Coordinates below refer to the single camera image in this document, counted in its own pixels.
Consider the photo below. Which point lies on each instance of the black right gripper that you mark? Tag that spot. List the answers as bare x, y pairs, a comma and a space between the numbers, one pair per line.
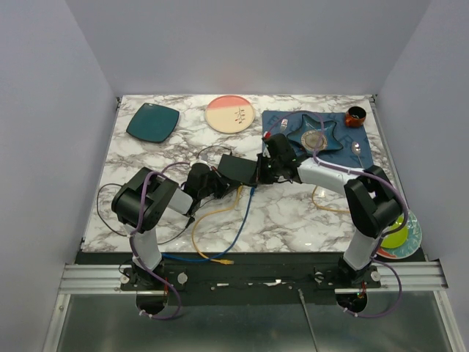
261, 178

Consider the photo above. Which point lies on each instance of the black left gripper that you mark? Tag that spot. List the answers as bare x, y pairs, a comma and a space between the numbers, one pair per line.
225, 183

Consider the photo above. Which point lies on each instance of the black network switch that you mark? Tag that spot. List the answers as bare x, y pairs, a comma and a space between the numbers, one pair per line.
238, 169

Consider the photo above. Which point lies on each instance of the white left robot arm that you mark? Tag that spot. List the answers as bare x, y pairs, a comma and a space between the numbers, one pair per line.
141, 202

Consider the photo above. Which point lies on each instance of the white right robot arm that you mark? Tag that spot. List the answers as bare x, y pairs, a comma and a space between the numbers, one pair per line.
374, 204

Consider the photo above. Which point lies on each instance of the silver fork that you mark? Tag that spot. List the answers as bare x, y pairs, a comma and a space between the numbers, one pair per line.
284, 124

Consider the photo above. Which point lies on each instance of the blue star-shaped dish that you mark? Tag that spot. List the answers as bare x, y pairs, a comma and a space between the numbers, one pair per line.
314, 136

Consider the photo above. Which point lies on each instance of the pink and cream round plate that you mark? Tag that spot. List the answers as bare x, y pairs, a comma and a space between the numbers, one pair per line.
229, 114

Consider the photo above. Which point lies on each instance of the silver spoon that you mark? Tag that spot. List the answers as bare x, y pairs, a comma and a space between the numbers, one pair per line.
356, 150

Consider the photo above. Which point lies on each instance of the teal square plate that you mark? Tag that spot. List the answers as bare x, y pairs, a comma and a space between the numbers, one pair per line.
153, 123

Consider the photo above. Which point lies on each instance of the blue cloth placemat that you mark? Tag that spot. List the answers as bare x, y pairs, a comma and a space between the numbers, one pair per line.
271, 123

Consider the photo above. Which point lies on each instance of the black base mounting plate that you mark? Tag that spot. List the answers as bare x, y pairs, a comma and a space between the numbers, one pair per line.
250, 279

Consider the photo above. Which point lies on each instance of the orange-brown mug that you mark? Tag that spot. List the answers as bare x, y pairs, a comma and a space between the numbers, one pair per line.
355, 117

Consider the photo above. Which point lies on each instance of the red rimmed plate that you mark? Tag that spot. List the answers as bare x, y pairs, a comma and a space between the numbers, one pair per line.
387, 253

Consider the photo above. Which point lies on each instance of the lime green plate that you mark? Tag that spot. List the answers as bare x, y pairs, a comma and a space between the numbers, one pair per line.
397, 238

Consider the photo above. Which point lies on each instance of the light blue patterned plate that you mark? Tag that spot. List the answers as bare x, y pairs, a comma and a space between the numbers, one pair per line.
413, 241

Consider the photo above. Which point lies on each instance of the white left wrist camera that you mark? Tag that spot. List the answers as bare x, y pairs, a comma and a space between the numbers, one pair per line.
203, 158

